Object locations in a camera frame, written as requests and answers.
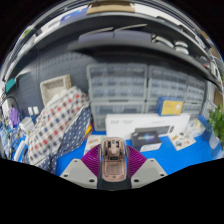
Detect white and blue tissue box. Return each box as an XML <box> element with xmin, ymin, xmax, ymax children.
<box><xmin>188</xmin><ymin>118</ymin><xmax>208</xmax><ymax>136</ymax></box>

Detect purple object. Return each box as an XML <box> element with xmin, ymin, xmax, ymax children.
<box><xmin>8</xmin><ymin>107</ymin><xmax>21</xmax><ymax>129</ymax></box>

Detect white woven basket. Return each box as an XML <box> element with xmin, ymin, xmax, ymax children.
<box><xmin>39</xmin><ymin>74</ymin><xmax>73</xmax><ymax>107</ymax></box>

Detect green plant in white pot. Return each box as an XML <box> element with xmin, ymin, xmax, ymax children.
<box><xmin>207</xmin><ymin>104</ymin><xmax>224</xmax><ymax>151</ymax></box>

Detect yellow orange object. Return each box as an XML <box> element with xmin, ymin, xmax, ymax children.
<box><xmin>84</xmin><ymin>123</ymin><xmax>94</xmax><ymax>138</ymax></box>

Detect teal object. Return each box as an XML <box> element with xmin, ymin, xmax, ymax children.
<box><xmin>4</xmin><ymin>77</ymin><xmax>17</xmax><ymax>94</ymax></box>

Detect yellow box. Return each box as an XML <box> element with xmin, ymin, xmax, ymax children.
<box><xmin>156</xmin><ymin>96</ymin><xmax>185</xmax><ymax>117</ymax></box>

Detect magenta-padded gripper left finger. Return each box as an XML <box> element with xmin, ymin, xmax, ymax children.
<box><xmin>59</xmin><ymin>143</ymin><xmax>103</xmax><ymax>189</ymax></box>

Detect clear plastic drawer cabinets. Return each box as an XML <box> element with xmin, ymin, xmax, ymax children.
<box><xmin>85</xmin><ymin>63</ymin><xmax>208</xmax><ymax>132</ymax></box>

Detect red blue checkered cloth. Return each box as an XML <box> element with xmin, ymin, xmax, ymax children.
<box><xmin>27</xmin><ymin>85</ymin><xmax>91</xmax><ymax>166</ymax></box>

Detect long white keyboard box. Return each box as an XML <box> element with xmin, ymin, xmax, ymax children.
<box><xmin>105</xmin><ymin>112</ymin><xmax>191</xmax><ymax>140</ymax></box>

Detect small black box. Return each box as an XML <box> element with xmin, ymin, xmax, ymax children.
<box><xmin>130</xmin><ymin>130</ymin><xmax>163</xmax><ymax>153</ymax></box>

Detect navy polka-dot cloth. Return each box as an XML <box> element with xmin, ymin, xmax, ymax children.
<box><xmin>21</xmin><ymin>106</ymin><xmax>94</xmax><ymax>174</ymax></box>

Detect large sticker sheet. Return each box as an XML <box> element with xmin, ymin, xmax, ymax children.
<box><xmin>168</xmin><ymin>132</ymin><xmax>197</xmax><ymax>152</ymax></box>

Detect small sticker sheet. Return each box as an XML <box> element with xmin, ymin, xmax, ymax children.
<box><xmin>83</xmin><ymin>134</ymin><xmax>108</xmax><ymax>156</ymax></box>

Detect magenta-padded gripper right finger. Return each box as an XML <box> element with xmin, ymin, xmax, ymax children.
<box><xmin>125</xmin><ymin>144</ymin><xmax>169</xmax><ymax>189</ymax></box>

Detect dark wall shelf unit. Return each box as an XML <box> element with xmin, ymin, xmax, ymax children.
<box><xmin>6</xmin><ymin>1</ymin><xmax>224</xmax><ymax>88</ymax></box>

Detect transparent pink computer mouse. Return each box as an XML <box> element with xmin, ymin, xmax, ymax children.
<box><xmin>97</xmin><ymin>137</ymin><xmax>132</xmax><ymax>192</ymax></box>

